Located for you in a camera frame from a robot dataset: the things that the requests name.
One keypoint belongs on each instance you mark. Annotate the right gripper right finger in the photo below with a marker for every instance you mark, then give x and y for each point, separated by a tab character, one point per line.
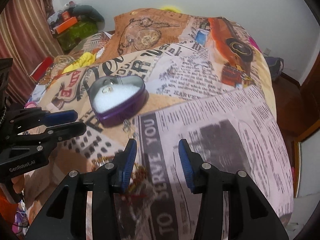
205	179

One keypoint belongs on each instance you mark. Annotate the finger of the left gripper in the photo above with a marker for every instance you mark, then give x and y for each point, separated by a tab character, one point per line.
28	118
45	141

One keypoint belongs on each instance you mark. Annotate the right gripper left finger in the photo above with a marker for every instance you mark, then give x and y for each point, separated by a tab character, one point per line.
112	178

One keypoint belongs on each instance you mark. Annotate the purple heart-shaped tin box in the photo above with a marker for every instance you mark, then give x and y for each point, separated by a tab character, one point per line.
114	99

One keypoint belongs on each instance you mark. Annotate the red box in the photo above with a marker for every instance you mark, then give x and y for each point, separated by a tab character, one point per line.
41	69

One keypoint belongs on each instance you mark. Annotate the striped red curtain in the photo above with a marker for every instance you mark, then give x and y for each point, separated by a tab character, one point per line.
27	39

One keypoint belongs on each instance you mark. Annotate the yellow cloth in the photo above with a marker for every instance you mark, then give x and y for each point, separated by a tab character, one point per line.
85	60

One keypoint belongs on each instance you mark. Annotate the green patterned box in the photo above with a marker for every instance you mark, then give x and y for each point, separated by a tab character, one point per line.
72	36

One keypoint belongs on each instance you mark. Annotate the orange box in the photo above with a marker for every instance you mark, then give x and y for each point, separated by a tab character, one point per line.
65	25

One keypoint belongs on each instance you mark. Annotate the newspaper print bed cover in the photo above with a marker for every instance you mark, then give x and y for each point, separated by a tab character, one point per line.
208	83

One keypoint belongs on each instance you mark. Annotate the brown wooden door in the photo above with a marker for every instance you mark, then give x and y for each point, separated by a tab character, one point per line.
310	95

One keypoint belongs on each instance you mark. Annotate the dark green plush toy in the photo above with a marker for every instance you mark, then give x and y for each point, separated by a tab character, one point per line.
87	11

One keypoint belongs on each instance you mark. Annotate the dark blue bag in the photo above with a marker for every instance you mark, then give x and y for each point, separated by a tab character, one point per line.
275	65

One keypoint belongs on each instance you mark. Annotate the yellow pillow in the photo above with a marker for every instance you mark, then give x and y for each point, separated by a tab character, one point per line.
170	8

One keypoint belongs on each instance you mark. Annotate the silver chain jewelry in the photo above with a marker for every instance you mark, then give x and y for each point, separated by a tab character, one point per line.
129	129

